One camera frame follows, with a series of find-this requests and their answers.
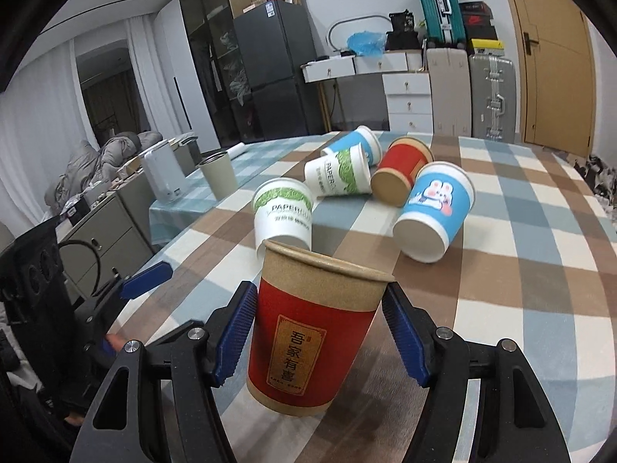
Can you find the white wardrobe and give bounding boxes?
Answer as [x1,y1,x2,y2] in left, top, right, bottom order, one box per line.
[158,0,219,153]

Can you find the white desktop drawer unit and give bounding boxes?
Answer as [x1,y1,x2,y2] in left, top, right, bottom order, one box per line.
[302,50,429,84]

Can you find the blue and white paper cup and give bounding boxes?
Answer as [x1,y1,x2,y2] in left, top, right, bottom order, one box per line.
[321,125,383,167]

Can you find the black shoe box stack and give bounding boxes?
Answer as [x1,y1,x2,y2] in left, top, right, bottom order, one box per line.
[457,2,498,42]

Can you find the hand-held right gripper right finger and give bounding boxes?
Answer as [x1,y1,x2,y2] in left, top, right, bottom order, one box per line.
[382,282,577,463]

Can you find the teal suitcase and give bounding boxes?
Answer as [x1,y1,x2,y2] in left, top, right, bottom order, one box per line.
[414,0,469,50]

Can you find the silver suitcase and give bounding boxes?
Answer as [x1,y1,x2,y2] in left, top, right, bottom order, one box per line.
[468,53,518,144]

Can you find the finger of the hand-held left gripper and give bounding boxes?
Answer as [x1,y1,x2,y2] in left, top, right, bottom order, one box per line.
[94,261,173,321]

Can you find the grey side cabinet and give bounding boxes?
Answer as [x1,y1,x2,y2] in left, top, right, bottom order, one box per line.
[57,172,157,295]

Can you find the light blue checked tablecloth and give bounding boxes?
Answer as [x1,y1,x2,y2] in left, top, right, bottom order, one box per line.
[148,144,271,254]

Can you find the red and brown paper cup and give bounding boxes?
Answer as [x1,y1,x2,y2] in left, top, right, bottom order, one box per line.
[246,240,396,416]
[370,136,435,208]

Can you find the blue plastic bag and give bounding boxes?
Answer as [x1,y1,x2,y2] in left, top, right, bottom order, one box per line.
[346,31,387,57]

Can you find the white plastic jug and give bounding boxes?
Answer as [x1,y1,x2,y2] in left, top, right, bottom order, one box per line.
[143,142,187,204]

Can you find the blue rabbit print paper cup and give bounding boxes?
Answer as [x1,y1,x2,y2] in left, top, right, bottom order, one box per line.
[392,161,476,264]

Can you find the white curtain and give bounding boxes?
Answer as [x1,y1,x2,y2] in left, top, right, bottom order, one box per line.
[0,14,160,242]

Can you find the wooden door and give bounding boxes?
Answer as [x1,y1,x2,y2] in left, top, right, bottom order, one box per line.
[496,0,597,156]

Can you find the white drawer chest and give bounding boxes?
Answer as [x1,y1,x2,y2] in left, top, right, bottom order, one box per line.
[382,72,434,134]

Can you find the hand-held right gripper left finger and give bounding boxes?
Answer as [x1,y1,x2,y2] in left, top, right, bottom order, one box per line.
[72,281,258,463]

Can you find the beige suitcase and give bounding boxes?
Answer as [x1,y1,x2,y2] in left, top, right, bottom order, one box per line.
[426,47,474,137]

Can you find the dark glass cabinet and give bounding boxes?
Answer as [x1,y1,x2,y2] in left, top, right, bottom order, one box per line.
[180,0,264,151]

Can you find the yellow box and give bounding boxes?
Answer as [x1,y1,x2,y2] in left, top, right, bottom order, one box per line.
[469,39,505,57]

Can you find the black bag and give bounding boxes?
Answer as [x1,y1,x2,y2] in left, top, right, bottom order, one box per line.
[385,9,427,52]

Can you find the oval mirror frame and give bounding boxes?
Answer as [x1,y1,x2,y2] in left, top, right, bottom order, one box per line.
[327,14,392,53]

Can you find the white green paper cup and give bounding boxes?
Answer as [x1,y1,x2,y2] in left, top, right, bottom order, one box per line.
[253,178,315,254]
[303,144,373,198]

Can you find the black refrigerator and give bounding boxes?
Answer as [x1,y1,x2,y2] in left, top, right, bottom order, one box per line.
[233,0,325,142]

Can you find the grey padded jacket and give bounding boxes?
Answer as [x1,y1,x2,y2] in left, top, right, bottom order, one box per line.
[45,130,163,209]

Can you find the grey green tumbler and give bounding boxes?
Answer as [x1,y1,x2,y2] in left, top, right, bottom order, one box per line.
[197,151,238,200]

